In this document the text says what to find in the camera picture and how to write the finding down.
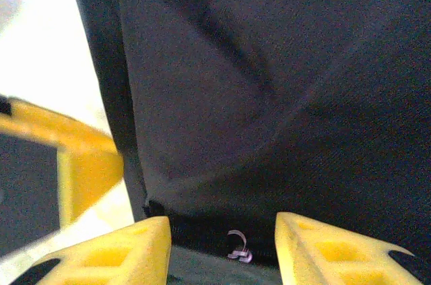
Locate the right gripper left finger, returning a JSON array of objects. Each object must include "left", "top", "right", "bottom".
[{"left": 13, "top": 216, "right": 173, "bottom": 285}]

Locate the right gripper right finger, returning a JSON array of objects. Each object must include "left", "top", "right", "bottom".
[{"left": 274, "top": 211, "right": 424, "bottom": 285}]

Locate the black backpack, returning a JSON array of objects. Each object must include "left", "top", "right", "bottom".
[{"left": 65, "top": 0, "right": 431, "bottom": 285}]

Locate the metal zipper pull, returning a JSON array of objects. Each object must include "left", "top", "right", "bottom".
[{"left": 226, "top": 229, "right": 254, "bottom": 263}]

